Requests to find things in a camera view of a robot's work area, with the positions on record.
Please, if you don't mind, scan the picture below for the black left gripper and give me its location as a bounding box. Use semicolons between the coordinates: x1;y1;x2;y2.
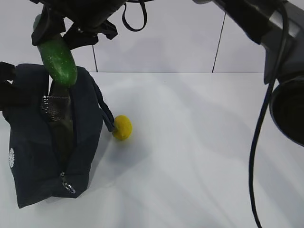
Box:
0;61;19;111

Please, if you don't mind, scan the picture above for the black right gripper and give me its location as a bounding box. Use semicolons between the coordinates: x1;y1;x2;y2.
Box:
31;0;126;50

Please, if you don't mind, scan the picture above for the green cucumber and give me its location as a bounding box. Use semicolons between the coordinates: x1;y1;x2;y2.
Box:
33;14;78;89

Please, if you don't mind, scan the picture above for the dark navy insulated lunch bag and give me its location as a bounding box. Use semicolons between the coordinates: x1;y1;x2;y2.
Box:
3;64;114;208

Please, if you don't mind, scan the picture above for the yellow lemon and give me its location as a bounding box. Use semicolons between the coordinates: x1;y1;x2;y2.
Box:
112;115;133;141

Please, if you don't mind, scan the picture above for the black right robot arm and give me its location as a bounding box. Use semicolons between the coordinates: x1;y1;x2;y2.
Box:
31;0;304;145

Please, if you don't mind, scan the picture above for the metal zipper pull ring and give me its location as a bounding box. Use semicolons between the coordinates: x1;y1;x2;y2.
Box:
60;172;76;194

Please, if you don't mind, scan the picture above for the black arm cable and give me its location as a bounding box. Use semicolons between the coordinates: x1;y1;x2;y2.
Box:
249;4;289;228

